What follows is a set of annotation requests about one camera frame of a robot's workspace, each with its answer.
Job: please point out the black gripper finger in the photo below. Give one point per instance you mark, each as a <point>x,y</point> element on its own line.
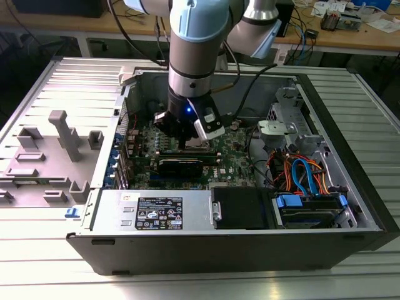
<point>168,123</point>
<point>192,132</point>

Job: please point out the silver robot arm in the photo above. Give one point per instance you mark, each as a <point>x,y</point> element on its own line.
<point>193,37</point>

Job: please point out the black RAM slot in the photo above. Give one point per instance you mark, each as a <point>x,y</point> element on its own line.
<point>193,154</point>

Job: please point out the CPU socket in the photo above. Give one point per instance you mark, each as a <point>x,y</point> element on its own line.
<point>208,151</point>

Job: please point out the blue expansion slot clip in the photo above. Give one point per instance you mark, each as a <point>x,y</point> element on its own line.
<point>109,182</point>
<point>112,169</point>
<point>117,138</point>
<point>115,155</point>

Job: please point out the black graphics card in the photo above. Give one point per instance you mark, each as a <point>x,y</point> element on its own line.
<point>179,168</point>

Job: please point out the round coin battery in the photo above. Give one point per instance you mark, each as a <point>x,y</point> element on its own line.
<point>235,125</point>

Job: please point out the green motherboard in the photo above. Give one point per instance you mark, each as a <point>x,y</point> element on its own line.
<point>231,162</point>

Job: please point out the beige case latch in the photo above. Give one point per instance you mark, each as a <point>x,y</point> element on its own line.
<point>126,75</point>

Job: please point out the silver power supply unit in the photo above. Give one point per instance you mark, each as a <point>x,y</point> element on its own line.
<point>109,209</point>

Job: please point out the white printed label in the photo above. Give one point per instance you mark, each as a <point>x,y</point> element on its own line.
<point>281,56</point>

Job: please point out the silver drive cage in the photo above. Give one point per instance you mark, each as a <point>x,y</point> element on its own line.
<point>309,140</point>

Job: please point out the black PC case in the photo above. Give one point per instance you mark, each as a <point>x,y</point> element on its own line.
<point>218,253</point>

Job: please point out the grey parts rack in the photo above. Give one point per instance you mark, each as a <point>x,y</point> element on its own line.
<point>50,162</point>

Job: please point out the blue plastic clip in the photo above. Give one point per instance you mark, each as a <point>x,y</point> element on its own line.
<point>71,214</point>

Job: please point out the black tower box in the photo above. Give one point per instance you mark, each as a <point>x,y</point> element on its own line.
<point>287,18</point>

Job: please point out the wooden desk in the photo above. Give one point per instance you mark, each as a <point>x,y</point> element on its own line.
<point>343,39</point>
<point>62,22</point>

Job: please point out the hard disk in blue carrier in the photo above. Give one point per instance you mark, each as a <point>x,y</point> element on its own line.
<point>309,218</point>

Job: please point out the small black adapter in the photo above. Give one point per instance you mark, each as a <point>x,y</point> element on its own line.
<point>312,33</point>

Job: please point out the black computer box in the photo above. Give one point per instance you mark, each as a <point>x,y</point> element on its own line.
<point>62,7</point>

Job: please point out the finned heat sink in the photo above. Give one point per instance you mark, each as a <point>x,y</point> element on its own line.
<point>330,21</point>

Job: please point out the grey circuit device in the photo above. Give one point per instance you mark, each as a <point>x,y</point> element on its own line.
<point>350,22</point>

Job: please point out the white paper sheet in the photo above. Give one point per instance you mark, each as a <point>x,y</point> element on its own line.
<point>382,25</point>

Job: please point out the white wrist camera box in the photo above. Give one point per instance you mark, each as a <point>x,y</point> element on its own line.
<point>210,125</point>

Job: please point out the silver metal bracket plate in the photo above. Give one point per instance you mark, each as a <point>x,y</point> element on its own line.
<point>275,129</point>

